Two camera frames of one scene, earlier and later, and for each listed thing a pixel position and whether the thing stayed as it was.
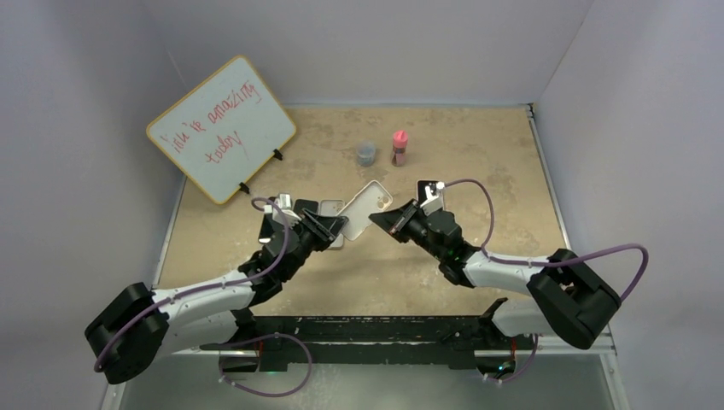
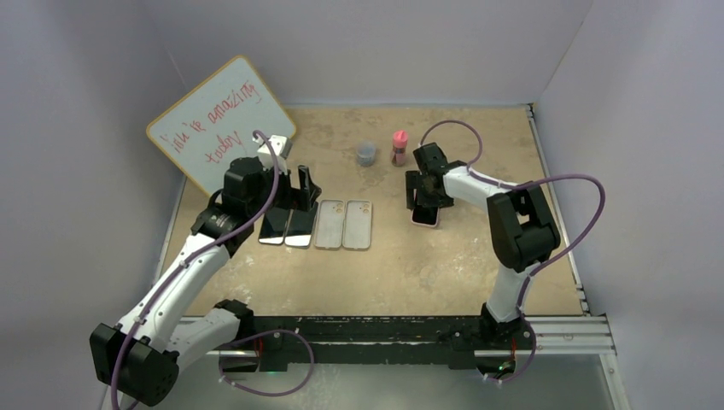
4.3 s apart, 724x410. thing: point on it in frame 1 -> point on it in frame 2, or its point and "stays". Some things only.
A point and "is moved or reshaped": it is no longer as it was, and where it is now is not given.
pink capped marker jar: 399,148 stays
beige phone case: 372,198 is moved or reshaped
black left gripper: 324,228 -> 293,197
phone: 267,227 stays
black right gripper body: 416,230 -> 434,199
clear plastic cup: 365,152 stays
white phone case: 329,207 stays
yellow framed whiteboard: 224,130 stays
